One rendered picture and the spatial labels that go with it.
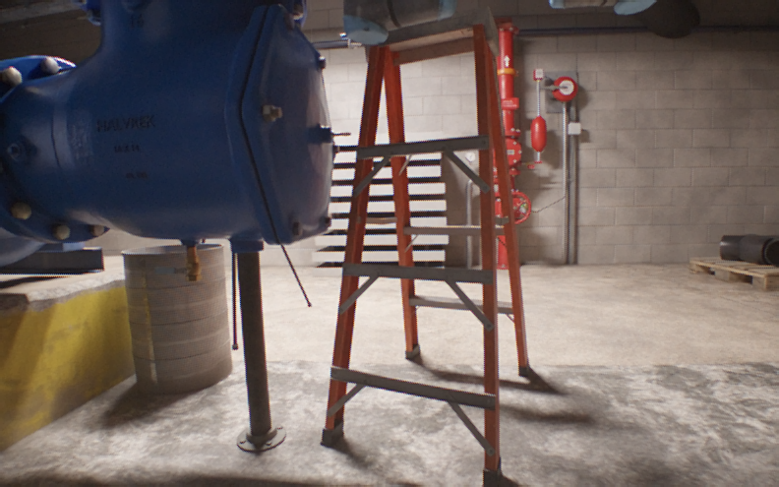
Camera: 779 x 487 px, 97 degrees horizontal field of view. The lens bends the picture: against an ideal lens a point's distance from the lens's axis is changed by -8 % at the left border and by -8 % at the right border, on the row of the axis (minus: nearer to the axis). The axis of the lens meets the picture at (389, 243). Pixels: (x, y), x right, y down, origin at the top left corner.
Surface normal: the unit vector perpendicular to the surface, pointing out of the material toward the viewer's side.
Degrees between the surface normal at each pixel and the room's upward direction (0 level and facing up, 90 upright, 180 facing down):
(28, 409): 90
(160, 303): 90
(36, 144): 94
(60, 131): 90
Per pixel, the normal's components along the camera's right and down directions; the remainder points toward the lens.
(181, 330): 0.52, 0.07
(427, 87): -0.11, 0.10
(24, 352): 0.99, -0.01
